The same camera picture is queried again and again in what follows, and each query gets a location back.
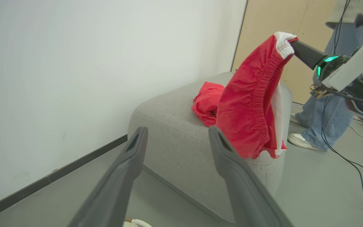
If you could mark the grey fabric sofa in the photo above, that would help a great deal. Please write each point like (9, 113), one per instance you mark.
(175, 126)

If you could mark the red garment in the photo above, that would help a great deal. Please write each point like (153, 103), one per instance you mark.
(206, 101)

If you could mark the person in blue jeans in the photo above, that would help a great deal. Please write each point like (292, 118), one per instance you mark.
(332, 116)

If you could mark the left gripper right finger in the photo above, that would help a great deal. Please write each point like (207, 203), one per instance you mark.
(241, 189)

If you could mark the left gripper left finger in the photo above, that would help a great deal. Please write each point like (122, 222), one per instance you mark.
(118, 189)

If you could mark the white brown-rimmed laundry basket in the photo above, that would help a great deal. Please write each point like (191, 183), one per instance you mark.
(137, 224)

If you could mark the black baseboard strip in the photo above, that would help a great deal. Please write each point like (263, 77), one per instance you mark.
(43, 181)

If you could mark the white sneaker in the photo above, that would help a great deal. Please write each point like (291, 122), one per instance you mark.
(304, 140)
(296, 119)

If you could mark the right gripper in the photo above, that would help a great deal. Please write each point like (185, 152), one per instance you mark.
(354, 60)

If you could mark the beige wooden panel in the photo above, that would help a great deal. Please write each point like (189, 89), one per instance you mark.
(263, 19)

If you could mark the red shorts with white trim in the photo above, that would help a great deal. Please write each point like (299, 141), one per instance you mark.
(247, 104)

